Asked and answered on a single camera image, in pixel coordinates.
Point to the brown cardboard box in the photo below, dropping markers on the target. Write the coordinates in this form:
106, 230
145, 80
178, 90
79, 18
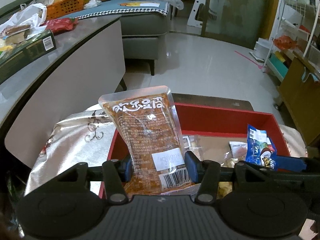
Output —
300, 94

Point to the orange plastic basket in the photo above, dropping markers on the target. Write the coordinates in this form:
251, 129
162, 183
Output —
64, 8

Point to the yellow waffle snack packet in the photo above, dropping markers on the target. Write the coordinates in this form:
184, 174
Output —
224, 188

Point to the white wire shelf rack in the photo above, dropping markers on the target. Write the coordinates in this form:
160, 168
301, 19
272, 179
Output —
296, 24

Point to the red cardboard box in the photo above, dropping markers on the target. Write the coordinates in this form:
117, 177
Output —
151, 132

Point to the red bag on counter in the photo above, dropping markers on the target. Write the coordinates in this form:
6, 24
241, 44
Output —
58, 26

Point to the yellow cake packet in box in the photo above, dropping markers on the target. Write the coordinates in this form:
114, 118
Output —
192, 143

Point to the teal sofa blanket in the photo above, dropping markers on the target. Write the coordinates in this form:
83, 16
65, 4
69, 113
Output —
122, 7

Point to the blue coconut snack packet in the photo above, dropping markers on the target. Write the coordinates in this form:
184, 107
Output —
260, 148

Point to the brown spicy snack packet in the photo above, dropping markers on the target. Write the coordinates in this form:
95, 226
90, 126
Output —
147, 121

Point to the white snack packet in box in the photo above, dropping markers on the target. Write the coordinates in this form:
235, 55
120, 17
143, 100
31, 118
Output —
238, 149

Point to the grey sofa ottoman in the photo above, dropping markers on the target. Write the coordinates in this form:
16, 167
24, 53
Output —
141, 34

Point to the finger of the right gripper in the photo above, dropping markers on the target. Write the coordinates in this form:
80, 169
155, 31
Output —
290, 163

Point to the dark green box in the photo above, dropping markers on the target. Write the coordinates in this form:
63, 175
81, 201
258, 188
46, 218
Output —
25, 53

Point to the white plastic bag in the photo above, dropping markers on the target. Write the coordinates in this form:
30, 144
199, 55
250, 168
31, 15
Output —
33, 15

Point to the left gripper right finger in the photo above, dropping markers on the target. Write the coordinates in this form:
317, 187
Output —
205, 173

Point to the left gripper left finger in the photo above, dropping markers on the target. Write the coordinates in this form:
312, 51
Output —
115, 174

